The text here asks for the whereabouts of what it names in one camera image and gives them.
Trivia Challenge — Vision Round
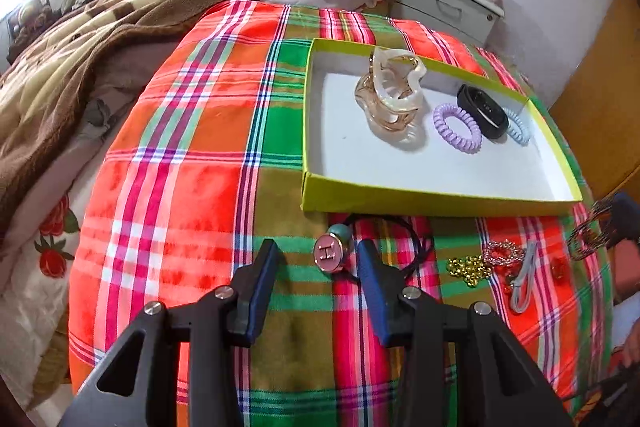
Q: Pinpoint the dark beaded amber bracelet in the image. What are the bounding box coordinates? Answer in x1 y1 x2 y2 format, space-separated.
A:
565 198 624 263

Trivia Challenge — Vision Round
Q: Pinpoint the gold bead bracelet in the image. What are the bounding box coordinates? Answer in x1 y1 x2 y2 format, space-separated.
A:
444 255 494 287

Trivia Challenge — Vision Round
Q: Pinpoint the black hair tie with charm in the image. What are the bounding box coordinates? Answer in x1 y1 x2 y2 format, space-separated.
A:
312 211 435 285

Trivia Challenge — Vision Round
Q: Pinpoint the person's right hand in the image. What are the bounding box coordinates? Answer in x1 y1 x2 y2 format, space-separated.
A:
622 320 640 367

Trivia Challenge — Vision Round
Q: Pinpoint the yellow wooden wardrobe door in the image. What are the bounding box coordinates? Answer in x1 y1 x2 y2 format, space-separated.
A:
550 0 640 199

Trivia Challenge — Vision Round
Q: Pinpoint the plaid red green cloth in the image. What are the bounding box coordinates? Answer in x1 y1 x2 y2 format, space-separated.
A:
68 0 613 426

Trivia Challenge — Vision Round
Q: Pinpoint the black fitness band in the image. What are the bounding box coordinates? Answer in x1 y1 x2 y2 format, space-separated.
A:
457 84 509 140

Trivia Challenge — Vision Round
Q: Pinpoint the lime green tray box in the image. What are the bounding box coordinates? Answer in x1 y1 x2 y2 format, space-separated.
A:
300 39 582 217

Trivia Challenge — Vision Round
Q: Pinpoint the floral bed sheet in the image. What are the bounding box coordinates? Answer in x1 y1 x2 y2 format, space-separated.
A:
1 124 122 411

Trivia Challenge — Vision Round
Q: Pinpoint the cream gold hair claw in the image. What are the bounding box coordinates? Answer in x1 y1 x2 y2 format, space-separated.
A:
354 46 427 133

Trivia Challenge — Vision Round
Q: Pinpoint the white bedside cabinet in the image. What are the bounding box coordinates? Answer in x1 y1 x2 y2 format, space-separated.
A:
390 0 504 46

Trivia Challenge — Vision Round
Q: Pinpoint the brown fleece blanket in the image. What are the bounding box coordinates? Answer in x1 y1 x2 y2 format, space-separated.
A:
0 0 396 249

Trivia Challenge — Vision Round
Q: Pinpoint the teddy bear on shelf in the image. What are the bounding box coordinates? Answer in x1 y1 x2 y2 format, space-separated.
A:
6 0 53 43

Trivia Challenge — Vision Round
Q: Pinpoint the red orange gem ring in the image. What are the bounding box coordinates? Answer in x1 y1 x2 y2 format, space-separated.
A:
546 256 573 287

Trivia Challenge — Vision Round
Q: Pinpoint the pink rhinestone bracelet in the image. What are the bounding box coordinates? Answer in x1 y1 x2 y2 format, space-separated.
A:
480 238 527 270

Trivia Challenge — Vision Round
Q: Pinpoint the light blue spiral hair tie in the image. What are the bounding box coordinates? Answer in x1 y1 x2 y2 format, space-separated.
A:
502 106 533 146

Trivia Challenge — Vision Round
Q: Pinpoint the purple spiral hair tie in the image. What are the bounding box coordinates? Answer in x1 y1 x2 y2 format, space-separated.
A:
432 102 484 156

